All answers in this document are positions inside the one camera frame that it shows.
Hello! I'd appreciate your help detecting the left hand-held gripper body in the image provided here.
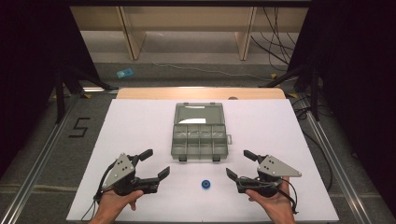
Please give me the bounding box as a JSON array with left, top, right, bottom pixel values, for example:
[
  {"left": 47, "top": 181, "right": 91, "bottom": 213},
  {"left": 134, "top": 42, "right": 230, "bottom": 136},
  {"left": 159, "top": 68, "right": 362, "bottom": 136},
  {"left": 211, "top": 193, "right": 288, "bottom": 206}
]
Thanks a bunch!
[{"left": 101, "top": 152, "right": 161, "bottom": 197}]

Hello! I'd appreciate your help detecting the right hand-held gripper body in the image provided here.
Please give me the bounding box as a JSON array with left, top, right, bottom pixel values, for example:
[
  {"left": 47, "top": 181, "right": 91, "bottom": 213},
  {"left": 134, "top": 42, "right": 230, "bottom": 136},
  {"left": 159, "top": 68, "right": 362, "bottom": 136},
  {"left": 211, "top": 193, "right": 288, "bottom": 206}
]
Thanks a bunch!
[{"left": 235, "top": 154, "right": 303, "bottom": 199}]

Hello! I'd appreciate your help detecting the clear plastic compartment box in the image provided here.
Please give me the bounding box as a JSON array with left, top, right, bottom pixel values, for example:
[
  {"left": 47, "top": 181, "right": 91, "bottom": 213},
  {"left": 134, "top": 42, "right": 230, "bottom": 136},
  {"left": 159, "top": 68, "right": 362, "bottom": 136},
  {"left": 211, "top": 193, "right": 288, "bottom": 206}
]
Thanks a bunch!
[{"left": 170, "top": 102, "right": 233, "bottom": 162}]

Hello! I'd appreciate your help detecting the person's left hand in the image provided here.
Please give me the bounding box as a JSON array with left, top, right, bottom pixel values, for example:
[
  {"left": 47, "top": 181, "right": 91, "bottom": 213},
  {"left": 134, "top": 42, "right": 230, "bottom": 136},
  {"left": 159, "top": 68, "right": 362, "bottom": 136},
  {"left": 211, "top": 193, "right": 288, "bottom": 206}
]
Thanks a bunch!
[{"left": 95, "top": 189, "right": 145, "bottom": 220}]

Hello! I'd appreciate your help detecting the person's right hand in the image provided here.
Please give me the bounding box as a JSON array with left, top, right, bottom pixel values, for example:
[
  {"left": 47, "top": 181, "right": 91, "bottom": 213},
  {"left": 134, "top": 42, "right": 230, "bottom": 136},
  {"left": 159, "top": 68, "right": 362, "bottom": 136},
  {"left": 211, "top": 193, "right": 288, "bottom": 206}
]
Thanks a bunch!
[{"left": 245, "top": 176, "right": 296, "bottom": 222}]

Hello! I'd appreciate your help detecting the white table board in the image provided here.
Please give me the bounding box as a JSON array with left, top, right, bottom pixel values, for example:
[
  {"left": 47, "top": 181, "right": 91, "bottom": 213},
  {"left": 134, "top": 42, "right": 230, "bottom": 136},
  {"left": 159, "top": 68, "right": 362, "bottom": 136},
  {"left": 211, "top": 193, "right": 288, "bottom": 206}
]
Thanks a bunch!
[{"left": 65, "top": 98, "right": 340, "bottom": 223}]

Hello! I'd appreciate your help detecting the light wooden table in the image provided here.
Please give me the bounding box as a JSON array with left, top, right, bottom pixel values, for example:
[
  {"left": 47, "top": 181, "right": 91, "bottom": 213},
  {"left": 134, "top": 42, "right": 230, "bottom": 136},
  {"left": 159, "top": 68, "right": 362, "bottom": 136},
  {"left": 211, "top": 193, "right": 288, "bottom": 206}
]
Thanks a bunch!
[{"left": 115, "top": 87, "right": 287, "bottom": 101}]

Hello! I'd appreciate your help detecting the blue card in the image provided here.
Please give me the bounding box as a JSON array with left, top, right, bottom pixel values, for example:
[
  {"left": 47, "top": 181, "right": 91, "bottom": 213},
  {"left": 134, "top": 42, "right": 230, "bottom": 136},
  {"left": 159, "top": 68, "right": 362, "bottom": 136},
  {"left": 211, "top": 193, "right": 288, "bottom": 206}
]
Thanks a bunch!
[{"left": 116, "top": 67, "right": 135, "bottom": 79}]

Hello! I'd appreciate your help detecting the black metal stand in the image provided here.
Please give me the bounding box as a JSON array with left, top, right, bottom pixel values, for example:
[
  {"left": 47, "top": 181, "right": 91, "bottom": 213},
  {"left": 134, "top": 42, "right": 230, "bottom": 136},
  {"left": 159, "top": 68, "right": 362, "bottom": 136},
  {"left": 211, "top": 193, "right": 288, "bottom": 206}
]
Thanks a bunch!
[
  {"left": 258, "top": 60, "right": 322, "bottom": 123},
  {"left": 53, "top": 63, "right": 120, "bottom": 125}
]

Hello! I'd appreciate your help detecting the black curtain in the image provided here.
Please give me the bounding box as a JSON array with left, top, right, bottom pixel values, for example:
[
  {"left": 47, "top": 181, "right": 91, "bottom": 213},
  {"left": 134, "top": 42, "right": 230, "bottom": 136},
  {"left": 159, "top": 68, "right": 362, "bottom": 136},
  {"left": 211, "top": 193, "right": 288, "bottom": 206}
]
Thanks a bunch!
[
  {"left": 0, "top": 0, "right": 101, "bottom": 178},
  {"left": 287, "top": 0, "right": 396, "bottom": 217}
]

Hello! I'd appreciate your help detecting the light wooden shelf unit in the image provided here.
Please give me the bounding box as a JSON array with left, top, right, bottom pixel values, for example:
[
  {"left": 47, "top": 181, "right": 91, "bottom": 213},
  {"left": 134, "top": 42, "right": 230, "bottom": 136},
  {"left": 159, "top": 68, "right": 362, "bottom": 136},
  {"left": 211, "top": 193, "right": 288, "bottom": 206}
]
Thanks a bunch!
[{"left": 69, "top": 5, "right": 310, "bottom": 62}]

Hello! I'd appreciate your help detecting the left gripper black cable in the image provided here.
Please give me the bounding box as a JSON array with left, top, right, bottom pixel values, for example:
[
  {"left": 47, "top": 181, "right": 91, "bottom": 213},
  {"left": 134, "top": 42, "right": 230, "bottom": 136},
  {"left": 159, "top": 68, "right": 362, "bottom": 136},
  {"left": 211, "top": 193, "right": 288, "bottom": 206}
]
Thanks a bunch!
[{"left": 80, "top": 161, "right": 118, "bottom": 222}]

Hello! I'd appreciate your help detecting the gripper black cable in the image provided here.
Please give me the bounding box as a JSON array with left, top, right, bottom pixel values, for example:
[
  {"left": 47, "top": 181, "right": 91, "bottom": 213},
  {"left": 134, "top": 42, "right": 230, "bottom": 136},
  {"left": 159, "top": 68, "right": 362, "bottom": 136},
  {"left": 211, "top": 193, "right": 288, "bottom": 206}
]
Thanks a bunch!
[
  {"left": 80, "top": 161, "right": 118, "bottom": 222},
  {"left": 274, "top": 177, "right": 301, "bottom": 217}
]

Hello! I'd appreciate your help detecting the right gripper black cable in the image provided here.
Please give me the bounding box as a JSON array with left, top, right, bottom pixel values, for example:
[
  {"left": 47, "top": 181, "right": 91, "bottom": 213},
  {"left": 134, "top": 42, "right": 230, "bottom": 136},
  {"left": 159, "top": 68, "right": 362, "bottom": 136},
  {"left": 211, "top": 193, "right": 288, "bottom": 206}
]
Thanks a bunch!
[{"left": 274, "top": 177, "right": 301, "bottom": 217}]

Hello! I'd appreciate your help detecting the black floor cable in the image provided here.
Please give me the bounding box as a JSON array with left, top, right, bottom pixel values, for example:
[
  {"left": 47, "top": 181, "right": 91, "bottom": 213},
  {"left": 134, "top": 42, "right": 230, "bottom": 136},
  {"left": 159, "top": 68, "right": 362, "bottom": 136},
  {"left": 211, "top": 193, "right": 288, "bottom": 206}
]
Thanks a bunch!
[{"left": 291, "top": 95, "right": 334, "bottom": 192}]

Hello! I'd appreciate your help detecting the aluminium floor rail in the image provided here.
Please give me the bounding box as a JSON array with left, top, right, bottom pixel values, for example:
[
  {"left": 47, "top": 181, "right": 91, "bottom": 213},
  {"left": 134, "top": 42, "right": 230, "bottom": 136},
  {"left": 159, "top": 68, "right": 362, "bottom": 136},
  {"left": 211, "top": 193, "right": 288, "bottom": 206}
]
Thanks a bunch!
[
  {"left": 297, "top": 94, "right": 373, "bottom": 224},
  {"left": 0, "top": 90, "right": 82, "bottom": 224}
]

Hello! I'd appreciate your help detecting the thin white floor cable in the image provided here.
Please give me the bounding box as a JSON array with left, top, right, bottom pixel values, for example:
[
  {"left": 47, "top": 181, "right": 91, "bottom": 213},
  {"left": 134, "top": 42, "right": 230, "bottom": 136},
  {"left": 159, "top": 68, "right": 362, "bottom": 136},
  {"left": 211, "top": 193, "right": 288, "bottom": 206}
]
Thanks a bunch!
[{"left": 140, "top": 46, "right": 275, "bottom": 82}]

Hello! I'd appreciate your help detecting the bundle of black cables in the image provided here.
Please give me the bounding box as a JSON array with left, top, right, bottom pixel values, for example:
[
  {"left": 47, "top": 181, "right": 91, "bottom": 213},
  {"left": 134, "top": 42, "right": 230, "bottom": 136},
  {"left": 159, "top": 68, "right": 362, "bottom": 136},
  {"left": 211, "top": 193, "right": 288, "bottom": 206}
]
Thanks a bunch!
[{"left": 249, "top": 6, "right": 301, "bottom": 73}]

